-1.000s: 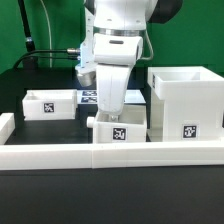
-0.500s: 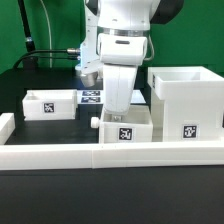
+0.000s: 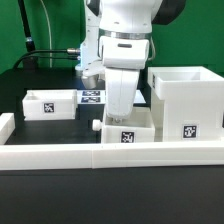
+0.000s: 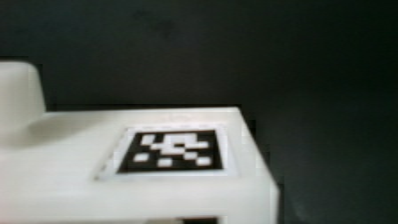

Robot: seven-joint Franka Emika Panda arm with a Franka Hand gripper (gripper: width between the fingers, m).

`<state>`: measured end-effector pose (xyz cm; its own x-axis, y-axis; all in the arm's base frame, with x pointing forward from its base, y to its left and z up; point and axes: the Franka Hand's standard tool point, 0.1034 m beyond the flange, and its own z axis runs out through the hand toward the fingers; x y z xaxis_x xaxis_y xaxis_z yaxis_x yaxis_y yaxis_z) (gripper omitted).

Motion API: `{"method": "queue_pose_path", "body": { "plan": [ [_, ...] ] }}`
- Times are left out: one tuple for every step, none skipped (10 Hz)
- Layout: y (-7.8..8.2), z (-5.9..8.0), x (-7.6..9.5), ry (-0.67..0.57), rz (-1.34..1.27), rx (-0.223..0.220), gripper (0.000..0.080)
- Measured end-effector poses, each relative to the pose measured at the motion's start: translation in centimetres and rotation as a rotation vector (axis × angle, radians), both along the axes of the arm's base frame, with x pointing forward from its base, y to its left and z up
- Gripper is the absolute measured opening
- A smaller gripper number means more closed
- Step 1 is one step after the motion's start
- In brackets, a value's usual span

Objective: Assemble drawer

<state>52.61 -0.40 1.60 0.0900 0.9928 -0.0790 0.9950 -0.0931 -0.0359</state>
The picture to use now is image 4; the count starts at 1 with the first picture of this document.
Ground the white drawer cabinet box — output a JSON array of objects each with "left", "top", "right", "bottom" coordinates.
[{"left": 0, "top": 61, "right": 280, "bottom": 224}]

